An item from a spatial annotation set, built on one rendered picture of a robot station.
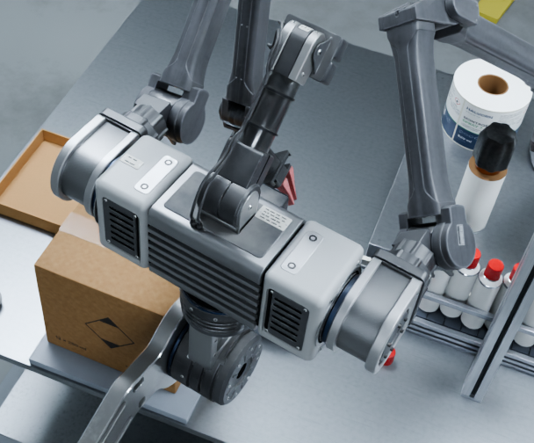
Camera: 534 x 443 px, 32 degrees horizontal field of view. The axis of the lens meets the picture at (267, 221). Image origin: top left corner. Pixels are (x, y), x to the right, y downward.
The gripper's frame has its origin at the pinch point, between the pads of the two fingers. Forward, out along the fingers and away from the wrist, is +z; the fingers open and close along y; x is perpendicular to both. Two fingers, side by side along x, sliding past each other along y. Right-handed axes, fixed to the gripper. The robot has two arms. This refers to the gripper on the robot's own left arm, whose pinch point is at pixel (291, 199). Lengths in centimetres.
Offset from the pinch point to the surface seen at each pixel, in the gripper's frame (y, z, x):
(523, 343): -2, 50, -32
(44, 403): -26, 30, 96
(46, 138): 12, -27, 67
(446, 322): -2.4, 40.0, -18.1
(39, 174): 1, -24, 64
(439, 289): -1.7, 30.6, -21.0
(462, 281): -1.3, 29.6, -26.8
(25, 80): 107, -10, 177
